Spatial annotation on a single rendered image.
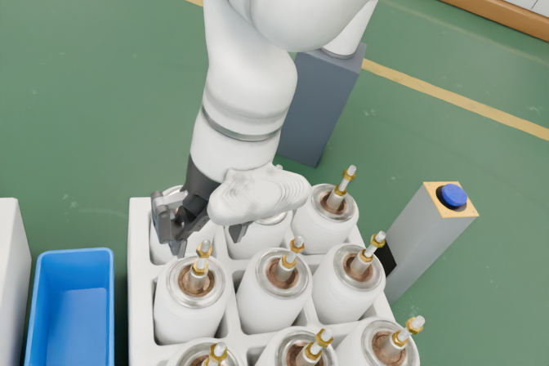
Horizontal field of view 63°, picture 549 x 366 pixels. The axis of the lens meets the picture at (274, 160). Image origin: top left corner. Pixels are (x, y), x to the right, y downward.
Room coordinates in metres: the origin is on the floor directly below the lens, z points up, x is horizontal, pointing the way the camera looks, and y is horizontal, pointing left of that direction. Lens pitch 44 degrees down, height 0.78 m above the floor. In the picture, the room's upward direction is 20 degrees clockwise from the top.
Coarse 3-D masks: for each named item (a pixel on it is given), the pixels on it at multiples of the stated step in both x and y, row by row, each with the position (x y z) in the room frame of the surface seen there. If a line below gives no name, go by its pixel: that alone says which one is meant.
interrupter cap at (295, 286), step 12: (276, 252) 0.37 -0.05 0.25; (288, 252) 0.38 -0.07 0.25; (264, 264) 0.35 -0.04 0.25; (276, 264) 0.36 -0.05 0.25; (300, 264) 0.37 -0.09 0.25; (264, 276) 0.33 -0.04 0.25; (300, 276) 0.35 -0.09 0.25; (264, 288) 0.31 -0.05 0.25; (276, 288) 0.32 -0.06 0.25; (288, 288) 0.33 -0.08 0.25; (300, 288) 0.33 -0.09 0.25
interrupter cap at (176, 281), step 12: (180, 264) 0.30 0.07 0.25; (192, 264) 0.31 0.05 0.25; (216, 264) 0.32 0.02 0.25; (168, 276) 0.28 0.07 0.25; (180, 276) 0.29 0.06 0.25; (216, 276) 0.30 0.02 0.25; (168, 288) 0.27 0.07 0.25; (180, 288) 0.27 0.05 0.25; (192, 288) 0.28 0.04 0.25; (204, 288) 0.28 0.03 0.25; (216, 288) 0.29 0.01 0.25; (180, 300) 0.26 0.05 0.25; (192, 300) 0.26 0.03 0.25; (204, 300) 0.27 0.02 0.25; (216, 300) 0.27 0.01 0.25
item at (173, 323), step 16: (160, 272) 0.29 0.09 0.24; (224, 272) 0.32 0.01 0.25; (160, 288) 0.27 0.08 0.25; (160, 304) 0.25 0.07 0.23; (176, 304) 0.25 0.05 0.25; (224, 304) 0.28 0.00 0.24; (160, 320) 0.25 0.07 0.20; (176, 320) 0.24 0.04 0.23; (192, 320) 0.25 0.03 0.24; (208, 320) 0.26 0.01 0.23; (160, 336) 0.25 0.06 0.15; (176, 336) 0.24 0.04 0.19; (192, 336) 0.25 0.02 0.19; (208, 336) 0.26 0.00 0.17
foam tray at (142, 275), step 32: (128, 224) 0.42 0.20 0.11; (128, 256) 0.38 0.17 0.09; (224, 256) 0.38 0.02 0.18; (320, 256) 0.45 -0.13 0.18; (128, 288) 0.34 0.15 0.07; (128, 320) 0.30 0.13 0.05; (224, 320) 0.30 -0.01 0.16; (128, 352) 0.26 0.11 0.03; (160, 352) 0.22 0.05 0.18; (256, 352) 0.27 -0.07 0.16
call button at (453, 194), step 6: (444, 186) 0.55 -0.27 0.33; (450, 186) 0.55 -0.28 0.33; (456, 186) 0.56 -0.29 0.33; (444, 192) 0.54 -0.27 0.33; (450, 192) 0.54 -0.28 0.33; (456, 192) 0.55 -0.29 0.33; (462, 192) 0.55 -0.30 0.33; (444, 198) 0.54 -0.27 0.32; (450, 198) 0.53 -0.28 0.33; (456, 198) 0.53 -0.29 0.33; (462, 198) 0.54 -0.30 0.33; (450, 204) 0.53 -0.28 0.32; (456, 204) 0.53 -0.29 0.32; (462, 204) 0.53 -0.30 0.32
